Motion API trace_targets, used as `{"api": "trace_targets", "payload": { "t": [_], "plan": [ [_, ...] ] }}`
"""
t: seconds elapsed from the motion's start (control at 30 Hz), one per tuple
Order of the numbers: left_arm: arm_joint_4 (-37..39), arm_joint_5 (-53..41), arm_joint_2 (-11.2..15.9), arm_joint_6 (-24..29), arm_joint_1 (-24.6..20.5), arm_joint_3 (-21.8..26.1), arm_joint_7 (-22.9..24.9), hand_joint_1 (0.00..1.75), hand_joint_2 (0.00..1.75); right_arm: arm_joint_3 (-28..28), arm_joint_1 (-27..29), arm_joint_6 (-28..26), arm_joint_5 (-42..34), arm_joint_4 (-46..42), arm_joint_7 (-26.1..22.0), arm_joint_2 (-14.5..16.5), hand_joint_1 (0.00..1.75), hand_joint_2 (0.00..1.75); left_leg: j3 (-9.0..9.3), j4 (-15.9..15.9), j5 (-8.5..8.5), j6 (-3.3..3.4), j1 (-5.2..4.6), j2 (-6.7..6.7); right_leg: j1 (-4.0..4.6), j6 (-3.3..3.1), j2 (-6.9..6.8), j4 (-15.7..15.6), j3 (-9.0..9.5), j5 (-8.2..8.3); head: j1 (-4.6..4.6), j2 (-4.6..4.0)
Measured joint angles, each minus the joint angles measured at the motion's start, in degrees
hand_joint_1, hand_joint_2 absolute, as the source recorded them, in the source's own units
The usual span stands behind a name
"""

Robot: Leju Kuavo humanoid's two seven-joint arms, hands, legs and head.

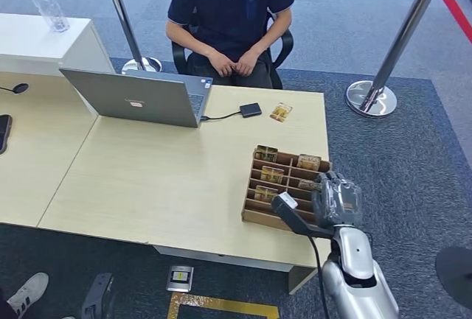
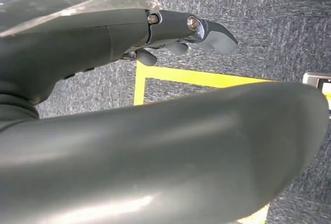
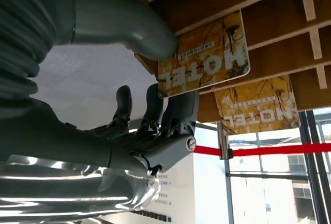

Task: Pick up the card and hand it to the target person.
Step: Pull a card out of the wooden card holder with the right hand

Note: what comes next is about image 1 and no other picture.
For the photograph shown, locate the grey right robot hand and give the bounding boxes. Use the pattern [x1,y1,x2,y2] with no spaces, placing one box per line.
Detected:
[311,171,363,231]

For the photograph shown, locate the gold green card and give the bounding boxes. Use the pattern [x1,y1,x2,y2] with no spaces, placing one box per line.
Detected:
[297,154,322,172]
[255,145,279,164]
[270,102,293,124]
[254,185,279,204]
[260,166,285,184]
[298,179,322,192]

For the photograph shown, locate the wooden card organizer box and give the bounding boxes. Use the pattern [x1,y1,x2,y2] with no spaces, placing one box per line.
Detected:
[240,145,332,234]

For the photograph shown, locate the person's left hand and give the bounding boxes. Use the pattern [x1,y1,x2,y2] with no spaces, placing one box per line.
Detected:
[236,49,261,77]

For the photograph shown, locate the person's hand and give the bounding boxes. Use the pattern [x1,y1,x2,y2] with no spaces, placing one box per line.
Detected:
[207,49,236,77]
[236,49,261,77]

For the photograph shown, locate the person's right hand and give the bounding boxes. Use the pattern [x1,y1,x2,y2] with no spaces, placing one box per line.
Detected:
[207,49,236,77]

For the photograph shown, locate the person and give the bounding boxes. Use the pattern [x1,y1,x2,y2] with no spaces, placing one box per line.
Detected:
[165,0,295,89]

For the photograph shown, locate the black external drive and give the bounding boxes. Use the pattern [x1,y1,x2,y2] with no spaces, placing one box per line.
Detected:
[239,102,263,119]

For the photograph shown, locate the black round base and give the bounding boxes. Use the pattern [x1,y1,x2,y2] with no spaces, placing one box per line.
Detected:
[435,245,472,309]

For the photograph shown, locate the yellow floor tape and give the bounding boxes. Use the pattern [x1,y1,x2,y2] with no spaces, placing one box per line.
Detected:
[168,292,280,319]

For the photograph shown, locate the silver floor socket box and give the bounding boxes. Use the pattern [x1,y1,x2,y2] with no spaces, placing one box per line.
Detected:
[166,265,194,293]

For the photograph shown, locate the black office chair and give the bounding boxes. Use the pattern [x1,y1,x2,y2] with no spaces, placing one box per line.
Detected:
[171,0,295,91]

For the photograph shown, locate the grey laptop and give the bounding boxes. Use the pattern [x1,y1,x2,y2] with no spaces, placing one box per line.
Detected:
[60,68,214,129]

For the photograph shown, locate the white shoe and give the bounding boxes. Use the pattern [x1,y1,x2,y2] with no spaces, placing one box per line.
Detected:
[6,273,50,319]

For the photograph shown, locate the white cabinet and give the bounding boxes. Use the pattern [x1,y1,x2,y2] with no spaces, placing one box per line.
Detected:
[0,13,116,77]

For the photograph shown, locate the black flat device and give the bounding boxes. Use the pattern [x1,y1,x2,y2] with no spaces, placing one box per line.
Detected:
[0,114,13,155]

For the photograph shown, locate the black camera cable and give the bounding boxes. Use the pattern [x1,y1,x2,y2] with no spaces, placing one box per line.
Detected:
[308,236,331,319]

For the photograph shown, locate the black drive cable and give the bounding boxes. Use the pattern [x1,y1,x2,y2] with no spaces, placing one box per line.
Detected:
[200,110,242,122]

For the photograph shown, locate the chrome stanchion post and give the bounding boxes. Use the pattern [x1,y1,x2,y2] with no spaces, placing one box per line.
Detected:
[345,0,448,119]
[99,0,162,74]

